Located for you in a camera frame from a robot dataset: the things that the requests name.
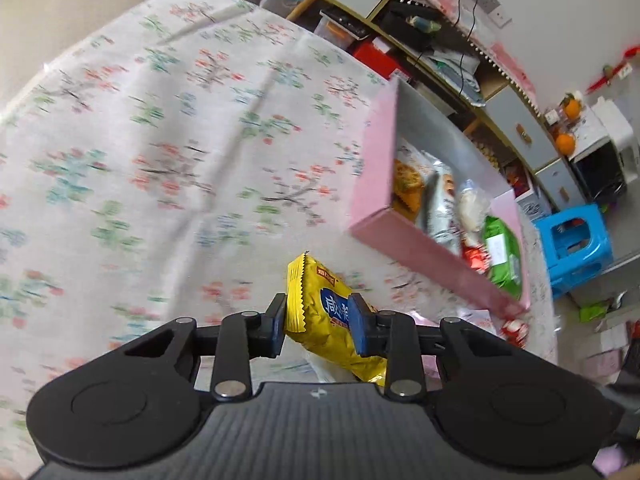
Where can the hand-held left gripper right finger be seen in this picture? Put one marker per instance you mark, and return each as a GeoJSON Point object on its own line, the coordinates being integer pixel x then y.
{"type": "Point", "coordinates": [359, 327]}

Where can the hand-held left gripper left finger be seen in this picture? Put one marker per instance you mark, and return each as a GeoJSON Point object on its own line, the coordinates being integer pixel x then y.
{"type": "Point", "coordinates": [276, 332]}

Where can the yellow snack packet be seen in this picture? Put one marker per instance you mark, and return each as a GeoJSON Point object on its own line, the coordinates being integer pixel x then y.
{"type": "Point", "coordinates": [320, 310]}

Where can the pink cardboard box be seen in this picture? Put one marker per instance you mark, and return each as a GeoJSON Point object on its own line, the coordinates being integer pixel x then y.
{"type": "Point", "coordinates": [430, 260]}

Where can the red snack packet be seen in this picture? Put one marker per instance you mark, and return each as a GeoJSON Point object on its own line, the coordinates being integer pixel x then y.
{"type": "Point", "coordinates": [515, 332]}
{"type": "Point", "coordinates": [475, 260]}

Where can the silver snack packet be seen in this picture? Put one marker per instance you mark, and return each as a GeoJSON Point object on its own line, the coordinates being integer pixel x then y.
{"type": "Point", "coordinates": [440, 215]}

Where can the orange biscuit packet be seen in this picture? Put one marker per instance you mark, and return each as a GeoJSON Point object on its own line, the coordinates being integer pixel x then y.
{"type": "Point", "coordinates": [405, 182]}

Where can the green snack packet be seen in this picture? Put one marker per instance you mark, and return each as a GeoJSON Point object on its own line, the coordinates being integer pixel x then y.
{"type": "Point", "coordinates": [502, 255]}

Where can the clear rice cracker packet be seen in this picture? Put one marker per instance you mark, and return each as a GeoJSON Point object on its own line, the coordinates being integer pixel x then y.
{"type": "Point", "coordinates": [472, 205]}

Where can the white blue patterned box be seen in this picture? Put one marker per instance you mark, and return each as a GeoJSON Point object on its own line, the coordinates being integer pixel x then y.
{"type": "Point", "coordinates": [532, 206]}

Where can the small red box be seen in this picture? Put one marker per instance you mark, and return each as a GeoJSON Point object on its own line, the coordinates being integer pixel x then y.
{"type": "Point", "coordinates": [515, 177]}

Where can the yellow egg tray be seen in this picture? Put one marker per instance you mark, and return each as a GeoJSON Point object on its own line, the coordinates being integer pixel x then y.
{"type": "Point", "coordinates": [487, 152]}

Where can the blue plastic stool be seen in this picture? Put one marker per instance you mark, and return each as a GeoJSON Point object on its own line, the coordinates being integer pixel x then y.
{"type": "Point", "coordinates": [575, 212]}

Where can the red flat box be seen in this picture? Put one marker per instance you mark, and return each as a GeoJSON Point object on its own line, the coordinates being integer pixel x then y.
{"type": "Point", "coordinates": [372, 57]}

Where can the wooden media cabinet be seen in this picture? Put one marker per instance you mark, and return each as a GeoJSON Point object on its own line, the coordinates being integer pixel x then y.
{"type": "Point", "coordinates": [495, 91]}

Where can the pile of papers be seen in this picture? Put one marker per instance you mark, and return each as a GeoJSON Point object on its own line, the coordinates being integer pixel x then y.
{"type": "Point", "coordinates": [455, 70]}

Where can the orange fruit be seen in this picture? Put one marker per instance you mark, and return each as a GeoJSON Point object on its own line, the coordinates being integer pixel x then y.
{"type": "Point", "coordinates": [565, 143]}
{"type": "Point", "coordinates": [571, 107]}

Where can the white microwave oven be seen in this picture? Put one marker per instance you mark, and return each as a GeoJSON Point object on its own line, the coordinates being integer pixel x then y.
{"type": "Point", "coordinates": [600, 175]}

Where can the clear box with black keyboard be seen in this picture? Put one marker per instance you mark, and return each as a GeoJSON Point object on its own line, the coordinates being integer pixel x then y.
{"type": "Point", "coordinates": [335, 35]}

